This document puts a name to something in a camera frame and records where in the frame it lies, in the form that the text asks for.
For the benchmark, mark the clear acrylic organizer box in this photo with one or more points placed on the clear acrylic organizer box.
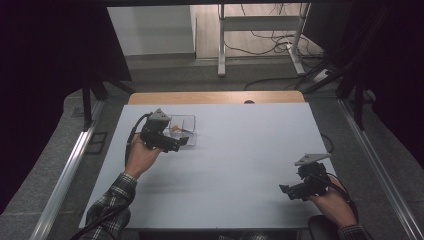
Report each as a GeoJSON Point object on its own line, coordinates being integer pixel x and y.
{"type": "Point", "coordinates": [186, 130]}

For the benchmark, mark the person's left hand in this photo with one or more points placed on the person's left hand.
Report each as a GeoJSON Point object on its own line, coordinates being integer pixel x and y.
{"type": "Point", "coordinates": [141, 158]}

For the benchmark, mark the white power strip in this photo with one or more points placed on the white power strip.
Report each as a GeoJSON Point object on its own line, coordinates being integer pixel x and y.
{"type": "Point", "coordinates": [321, 75]}

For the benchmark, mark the black metal stand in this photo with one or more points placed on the black metal stand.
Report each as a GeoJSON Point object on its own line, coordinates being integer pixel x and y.
{"type": "Point", "coordinates": [359, 103]}
{"type": "Point", "coordinates": [87, 103]}

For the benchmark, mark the white metal desk frame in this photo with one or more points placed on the white metal desk frame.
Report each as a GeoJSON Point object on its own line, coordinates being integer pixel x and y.
{"type": "Point", "coordinates": [221, 40]}

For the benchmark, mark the aluminium rail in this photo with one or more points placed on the aluminium rail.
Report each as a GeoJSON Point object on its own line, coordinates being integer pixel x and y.
{"type": "Point", "coordinates": [66, 173]}
{"type": "Point", "coordinates": [376, 166]}

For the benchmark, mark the person's right hand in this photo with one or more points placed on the person's right hand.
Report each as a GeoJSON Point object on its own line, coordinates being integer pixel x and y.
{"type": "Point", "coordinates": [333, 206]}

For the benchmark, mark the wooden table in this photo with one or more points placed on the wooden table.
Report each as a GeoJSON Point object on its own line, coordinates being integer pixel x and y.
{"type": "Point", "coordinates": [213, 97]}

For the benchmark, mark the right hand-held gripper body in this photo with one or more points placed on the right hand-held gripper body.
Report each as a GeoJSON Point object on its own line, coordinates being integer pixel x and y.
{"type": "Point", "coordinates": [311, 183]}

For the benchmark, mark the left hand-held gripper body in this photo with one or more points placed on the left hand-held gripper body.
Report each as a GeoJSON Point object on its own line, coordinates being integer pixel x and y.
{"type": "Point", "coordinates": [156, 131]}

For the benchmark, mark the white cabinet panel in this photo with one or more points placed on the white cabinet panel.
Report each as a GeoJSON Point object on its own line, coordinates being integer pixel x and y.
{"type": "Point", "coordinates": [150, 30]}

